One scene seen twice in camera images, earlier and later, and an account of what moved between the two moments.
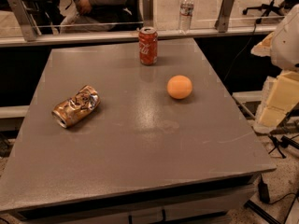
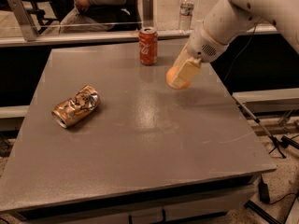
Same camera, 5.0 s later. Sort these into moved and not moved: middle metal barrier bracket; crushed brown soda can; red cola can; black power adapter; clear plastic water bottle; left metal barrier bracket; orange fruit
Moved: orange fruit
Not moved: black power adapter; middle metal barrier bracket; clear plastic water bottle; red cola can; crushed brown soda can; left metal barrier bracket
